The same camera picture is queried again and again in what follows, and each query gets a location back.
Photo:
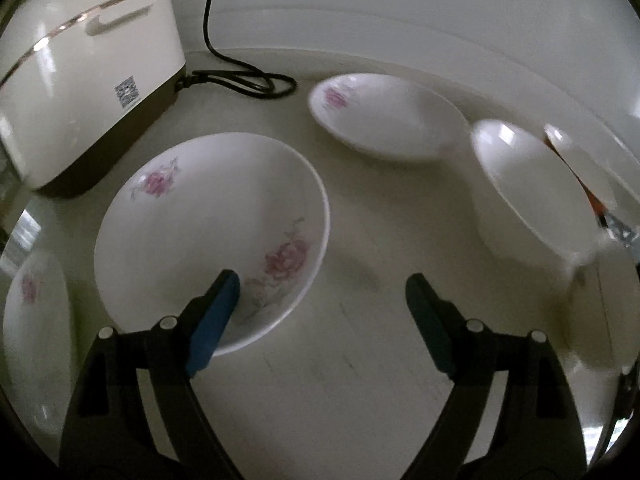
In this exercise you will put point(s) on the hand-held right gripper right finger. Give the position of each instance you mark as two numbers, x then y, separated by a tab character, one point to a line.
425	310

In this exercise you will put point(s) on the white countertop appliance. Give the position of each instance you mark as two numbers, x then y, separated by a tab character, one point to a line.
75	85

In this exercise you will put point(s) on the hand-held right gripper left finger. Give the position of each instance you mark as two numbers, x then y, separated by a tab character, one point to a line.
215	320

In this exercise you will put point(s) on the large floral white plate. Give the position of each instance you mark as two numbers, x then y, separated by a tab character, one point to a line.
210	210

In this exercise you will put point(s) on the red band white bowl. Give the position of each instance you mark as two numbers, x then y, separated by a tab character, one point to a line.
580	160

